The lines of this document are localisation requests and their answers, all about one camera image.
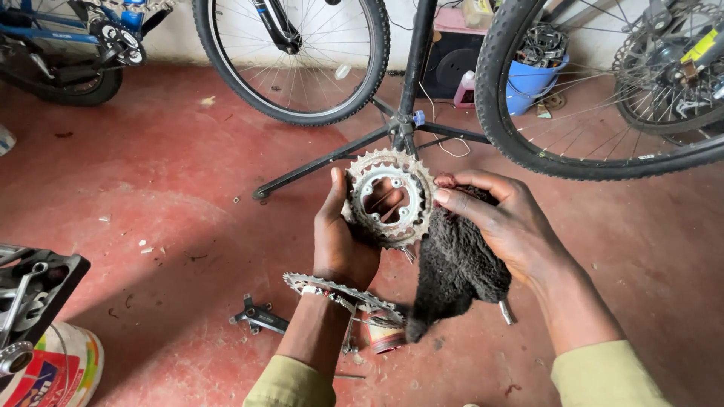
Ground black speaker box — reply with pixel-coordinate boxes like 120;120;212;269
420;28;485;100

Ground white printed bucket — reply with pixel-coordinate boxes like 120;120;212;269
0;322;105;407

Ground pink liquid bottle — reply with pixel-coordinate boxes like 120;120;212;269
453;70;477;109

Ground person's left hand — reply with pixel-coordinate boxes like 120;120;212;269
313;167;406;289

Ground blue bicycle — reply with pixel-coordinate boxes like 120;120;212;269
0;0;179;107

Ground black fuzzy rag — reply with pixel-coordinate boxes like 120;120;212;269
405;187;512;343

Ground black bicycle front wheel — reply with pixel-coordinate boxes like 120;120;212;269
191;0;391;127

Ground beaded bracelet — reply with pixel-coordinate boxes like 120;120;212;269
301;285;358;315

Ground rusty bicycle chainring set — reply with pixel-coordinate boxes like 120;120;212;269
341;148;437;251

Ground blue bucket of parts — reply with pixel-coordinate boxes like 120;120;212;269
505;24;571;116

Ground knobby bicycle rear wheel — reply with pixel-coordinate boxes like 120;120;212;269
474;0;724;182

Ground person's right hand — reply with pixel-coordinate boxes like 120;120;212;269
433;170;575;283

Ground black tool tray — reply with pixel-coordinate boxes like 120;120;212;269
0;243;92;376

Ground black bike repair stand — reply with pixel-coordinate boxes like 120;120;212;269
252;0;492;201

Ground white cable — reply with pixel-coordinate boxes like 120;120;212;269
417;82;471;158

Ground pink box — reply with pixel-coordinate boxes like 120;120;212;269
433;6;493;36

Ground large silver chainring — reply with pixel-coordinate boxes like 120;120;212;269
283;272;407;329

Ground red-white spray can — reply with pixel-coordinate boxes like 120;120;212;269
365;308;407;356

